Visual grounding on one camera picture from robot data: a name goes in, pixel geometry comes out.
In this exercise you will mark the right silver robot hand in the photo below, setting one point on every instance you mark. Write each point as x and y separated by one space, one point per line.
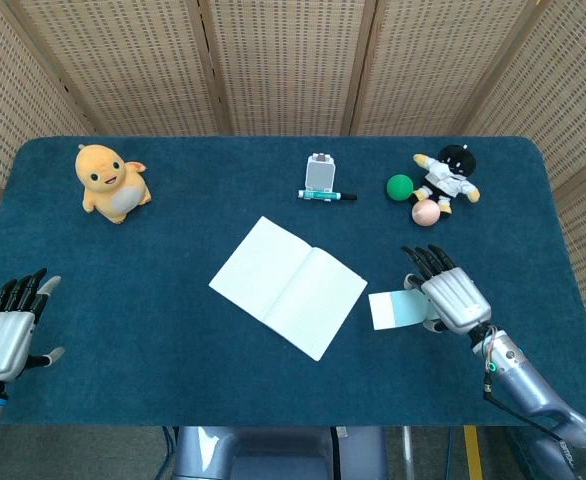
455 300

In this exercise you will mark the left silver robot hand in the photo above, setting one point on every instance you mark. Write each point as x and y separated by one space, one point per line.
0 340

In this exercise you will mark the blue and white bookmark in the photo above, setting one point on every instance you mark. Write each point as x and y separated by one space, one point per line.
388 310

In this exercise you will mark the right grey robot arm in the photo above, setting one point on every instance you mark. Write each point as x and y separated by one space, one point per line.
528 385

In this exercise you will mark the lined notebook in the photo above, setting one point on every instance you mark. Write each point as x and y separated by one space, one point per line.
288 287

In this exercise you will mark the peach foam ball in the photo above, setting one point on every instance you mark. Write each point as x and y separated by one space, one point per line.
426 213

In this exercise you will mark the black plush doll white coat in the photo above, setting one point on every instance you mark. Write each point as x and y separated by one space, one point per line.
445 177

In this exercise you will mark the green foam ball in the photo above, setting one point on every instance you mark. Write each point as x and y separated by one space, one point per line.
399 188

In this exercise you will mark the dark blue table cloth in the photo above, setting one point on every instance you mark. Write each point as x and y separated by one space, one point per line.
123 300

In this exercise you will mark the green whiteboard marker pen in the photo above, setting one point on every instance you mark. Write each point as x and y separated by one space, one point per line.
318 195

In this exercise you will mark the orange dinosaur plush toy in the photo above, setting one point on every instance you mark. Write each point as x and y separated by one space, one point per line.
103 185

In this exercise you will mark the white phone stand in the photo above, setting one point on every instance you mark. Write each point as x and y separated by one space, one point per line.
320 172

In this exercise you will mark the grey robot torso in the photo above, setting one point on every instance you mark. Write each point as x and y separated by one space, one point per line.
273 455

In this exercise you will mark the woven wooden folding screen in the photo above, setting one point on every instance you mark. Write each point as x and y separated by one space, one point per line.
293 60

